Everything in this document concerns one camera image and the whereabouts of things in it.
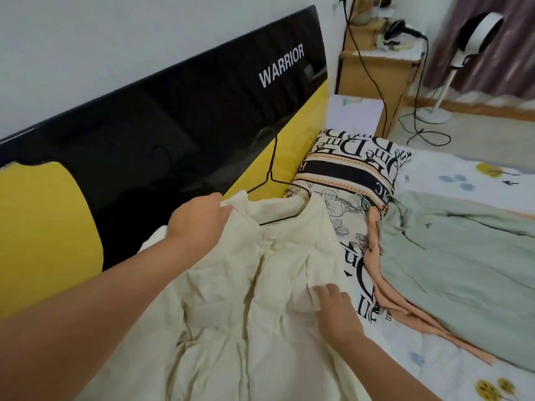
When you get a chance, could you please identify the person's left hand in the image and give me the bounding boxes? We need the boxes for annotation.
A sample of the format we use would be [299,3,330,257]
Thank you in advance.
[167,192,234,252]

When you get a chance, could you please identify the person's right forearm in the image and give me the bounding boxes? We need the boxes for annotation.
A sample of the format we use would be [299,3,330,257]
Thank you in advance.
[334,329,442,401]

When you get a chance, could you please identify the black wire hanger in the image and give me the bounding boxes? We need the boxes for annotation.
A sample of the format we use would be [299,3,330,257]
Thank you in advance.
[246,127,312,226]

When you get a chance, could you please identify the person's right hand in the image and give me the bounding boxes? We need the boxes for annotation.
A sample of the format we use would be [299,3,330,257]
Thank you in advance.
[312,283,365,348]

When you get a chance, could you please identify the black power cable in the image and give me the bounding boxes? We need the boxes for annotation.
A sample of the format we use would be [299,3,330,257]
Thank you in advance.
[342,0,452,146]

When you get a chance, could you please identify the yellow black bed headboard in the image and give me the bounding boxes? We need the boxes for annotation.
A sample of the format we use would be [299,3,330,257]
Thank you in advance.
[0,6,329,320]

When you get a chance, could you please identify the person's left forearm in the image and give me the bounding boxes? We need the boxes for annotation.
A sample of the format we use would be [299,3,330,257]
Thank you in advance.
[0,229,201,401]

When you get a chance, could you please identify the purple curtain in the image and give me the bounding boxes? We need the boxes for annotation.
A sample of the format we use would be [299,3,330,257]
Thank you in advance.
[422,0,535,101]

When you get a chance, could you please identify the peach blazer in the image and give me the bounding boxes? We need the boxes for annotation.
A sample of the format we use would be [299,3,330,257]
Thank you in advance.
[361,206,498,366]

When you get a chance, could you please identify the white standing fan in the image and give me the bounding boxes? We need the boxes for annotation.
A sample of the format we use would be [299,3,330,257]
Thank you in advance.
[416,12,504,125]

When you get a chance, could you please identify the black hair dryer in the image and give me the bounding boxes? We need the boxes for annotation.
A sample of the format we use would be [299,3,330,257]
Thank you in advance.
[382,18,427,45]

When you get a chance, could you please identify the black white printed pillow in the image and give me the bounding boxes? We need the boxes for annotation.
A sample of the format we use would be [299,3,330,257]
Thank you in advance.
[341,239,393,324]
[284,128,414,247]

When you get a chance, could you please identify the wooden framed mirror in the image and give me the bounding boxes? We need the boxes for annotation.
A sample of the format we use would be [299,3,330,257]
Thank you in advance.
[349,0,396,28]

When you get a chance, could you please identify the light green zip sweatshirt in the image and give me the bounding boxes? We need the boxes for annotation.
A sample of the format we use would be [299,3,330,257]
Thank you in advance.
[378,192,535,372]

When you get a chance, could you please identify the wooden cabinet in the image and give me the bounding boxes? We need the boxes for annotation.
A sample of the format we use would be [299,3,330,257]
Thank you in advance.
[336,16,429,138]

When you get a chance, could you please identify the white nightstand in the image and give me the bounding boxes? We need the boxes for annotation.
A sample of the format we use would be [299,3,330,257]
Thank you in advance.
[325,94,385,138]

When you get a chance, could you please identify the cream padded jacket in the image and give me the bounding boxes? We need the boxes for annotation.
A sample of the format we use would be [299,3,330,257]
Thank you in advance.
[77,189,393,401]

